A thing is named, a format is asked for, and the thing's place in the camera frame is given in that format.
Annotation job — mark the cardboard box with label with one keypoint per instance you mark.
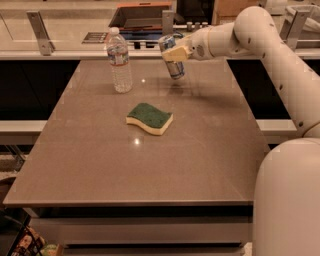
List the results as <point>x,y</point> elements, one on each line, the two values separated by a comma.
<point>227,10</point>

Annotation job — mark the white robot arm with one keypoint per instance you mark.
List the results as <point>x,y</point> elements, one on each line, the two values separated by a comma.
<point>286,213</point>

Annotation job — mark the right metal bracket post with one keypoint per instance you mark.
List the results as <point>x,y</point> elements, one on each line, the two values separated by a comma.
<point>292,28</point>

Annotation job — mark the middle metal bracket post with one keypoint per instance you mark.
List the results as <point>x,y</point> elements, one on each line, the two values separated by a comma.
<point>167,22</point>

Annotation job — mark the snack bags basket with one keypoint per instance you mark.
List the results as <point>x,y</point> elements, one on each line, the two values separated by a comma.
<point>32,244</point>

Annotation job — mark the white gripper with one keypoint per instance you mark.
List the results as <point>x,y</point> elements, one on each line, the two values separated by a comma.
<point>199,46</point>

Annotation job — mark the metal bracket post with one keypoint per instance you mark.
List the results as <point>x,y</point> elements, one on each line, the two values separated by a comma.
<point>292,28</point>
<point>167,22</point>
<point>46,46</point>

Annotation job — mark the red bull can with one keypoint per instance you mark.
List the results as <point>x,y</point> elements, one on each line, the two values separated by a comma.
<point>176,69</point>

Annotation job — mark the clear plastic water bottle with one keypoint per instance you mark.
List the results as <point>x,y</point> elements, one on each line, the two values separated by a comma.
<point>118,55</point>

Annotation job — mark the green and yellow sponge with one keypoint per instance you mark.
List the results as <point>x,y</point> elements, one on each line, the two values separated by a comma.
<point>149,118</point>

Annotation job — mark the left metal bracket post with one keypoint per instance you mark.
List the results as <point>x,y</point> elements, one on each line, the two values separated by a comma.
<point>46,46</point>

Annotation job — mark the dark open tray bin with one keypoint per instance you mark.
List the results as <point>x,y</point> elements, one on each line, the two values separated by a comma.
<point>134,16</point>

